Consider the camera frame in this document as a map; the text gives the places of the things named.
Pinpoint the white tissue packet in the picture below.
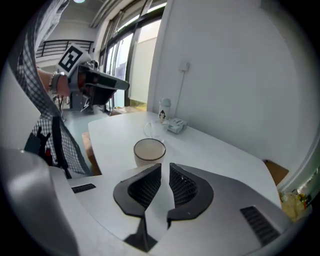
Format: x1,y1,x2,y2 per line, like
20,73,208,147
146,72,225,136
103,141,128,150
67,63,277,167
166,117,188,135

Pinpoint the black metal railing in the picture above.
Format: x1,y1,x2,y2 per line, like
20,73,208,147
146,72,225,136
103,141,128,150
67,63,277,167
35,39,95,59

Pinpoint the clear glass cup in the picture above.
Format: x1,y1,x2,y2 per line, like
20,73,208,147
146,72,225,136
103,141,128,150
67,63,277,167
143,119,169,141

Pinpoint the dark window frame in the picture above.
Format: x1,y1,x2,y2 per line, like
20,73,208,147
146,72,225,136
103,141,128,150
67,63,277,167
97,0,168,108

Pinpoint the beaded bracelet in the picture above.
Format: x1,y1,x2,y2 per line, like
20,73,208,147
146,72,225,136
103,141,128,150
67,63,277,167
48,71,66,95

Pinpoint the white bottle with penguin print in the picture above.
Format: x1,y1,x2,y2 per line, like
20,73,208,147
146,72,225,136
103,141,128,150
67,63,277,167
158,97,173,124

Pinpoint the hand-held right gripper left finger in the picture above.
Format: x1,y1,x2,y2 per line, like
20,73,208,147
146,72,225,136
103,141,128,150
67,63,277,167
112,163,163,252

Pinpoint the white cup with brown rim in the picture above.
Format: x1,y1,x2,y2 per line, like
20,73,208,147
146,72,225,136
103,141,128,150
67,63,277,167
133,138,167,168

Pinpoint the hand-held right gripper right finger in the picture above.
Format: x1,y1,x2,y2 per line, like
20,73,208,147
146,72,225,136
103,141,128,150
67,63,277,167
166,162,215,230

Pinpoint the black shoulder strap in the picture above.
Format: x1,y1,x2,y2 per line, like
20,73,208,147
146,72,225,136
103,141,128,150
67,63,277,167
50,115,73,180

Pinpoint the pile of snack packets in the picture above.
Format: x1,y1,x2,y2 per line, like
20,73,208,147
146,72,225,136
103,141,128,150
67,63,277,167
279,189,314,222

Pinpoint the brown cardboard box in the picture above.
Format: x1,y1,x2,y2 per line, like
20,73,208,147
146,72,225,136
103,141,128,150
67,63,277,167
81,131,102,176

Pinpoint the white power cable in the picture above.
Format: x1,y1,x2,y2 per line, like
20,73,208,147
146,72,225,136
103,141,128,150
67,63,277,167
174,70,186,119

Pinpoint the person's left forearm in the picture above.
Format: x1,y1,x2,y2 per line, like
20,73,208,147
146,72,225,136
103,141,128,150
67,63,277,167
36,68,72,98

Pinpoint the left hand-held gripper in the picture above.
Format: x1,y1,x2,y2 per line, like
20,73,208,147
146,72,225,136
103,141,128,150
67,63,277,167
55,44,131,114

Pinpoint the checked shirt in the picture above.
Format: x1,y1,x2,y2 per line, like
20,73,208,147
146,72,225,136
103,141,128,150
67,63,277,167
6,0,94,176

